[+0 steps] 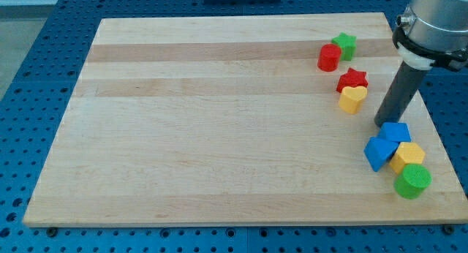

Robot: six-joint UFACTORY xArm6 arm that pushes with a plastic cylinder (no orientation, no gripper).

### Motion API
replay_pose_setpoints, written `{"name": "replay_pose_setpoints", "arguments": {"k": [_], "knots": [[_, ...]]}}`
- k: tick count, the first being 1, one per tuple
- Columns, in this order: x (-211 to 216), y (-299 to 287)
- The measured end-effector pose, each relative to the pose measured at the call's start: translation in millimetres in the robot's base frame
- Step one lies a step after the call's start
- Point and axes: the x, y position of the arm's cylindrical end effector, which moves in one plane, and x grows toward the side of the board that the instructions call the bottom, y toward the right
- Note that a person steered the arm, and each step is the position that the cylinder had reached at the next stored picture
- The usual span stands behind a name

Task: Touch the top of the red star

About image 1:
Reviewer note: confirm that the light wooden board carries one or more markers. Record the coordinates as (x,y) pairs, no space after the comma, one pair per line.
(228,121)

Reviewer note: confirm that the yellow hexagon block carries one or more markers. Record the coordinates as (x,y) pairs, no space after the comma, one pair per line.
(407,153)

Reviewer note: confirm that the green cylinder block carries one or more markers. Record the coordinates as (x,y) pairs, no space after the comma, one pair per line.
(412,181)

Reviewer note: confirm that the green star block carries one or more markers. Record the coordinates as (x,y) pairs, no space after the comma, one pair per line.
(347,43)

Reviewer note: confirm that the yellow heart block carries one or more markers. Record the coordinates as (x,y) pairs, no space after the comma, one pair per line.
(352,98)

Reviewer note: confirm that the blue cube block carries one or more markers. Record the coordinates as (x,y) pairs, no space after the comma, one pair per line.
(395,132)

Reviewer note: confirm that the blue triangle block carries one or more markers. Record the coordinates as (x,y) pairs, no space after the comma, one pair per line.
(378,151)

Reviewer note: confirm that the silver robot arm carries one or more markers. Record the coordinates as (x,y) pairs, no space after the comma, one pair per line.
(428,34)

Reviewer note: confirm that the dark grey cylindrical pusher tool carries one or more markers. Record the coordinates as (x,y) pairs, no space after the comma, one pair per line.
(404,86)

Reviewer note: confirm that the red cylinder block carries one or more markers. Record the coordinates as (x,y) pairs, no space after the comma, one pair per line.
(329,57)

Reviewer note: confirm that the red star block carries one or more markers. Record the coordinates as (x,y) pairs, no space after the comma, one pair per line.
(352,78)

